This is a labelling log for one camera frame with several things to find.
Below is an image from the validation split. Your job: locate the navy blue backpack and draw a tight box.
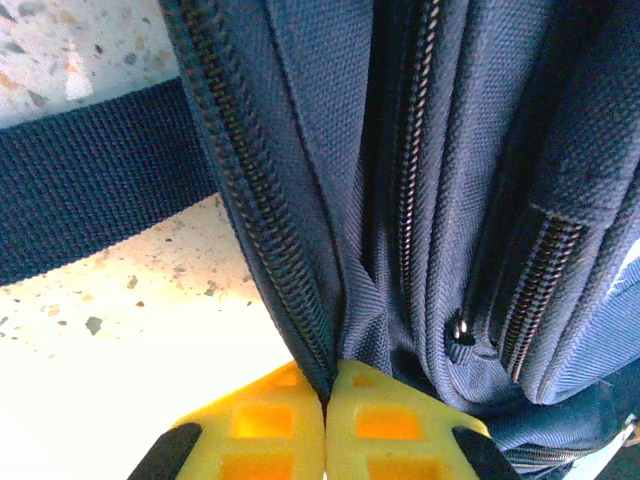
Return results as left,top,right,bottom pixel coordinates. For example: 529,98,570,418
0,0,640,480

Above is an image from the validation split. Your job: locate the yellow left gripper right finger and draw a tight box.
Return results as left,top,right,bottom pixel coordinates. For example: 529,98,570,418
324,358,521,480

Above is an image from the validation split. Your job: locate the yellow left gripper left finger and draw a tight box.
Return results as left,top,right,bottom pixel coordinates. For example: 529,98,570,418
127,360,327,480

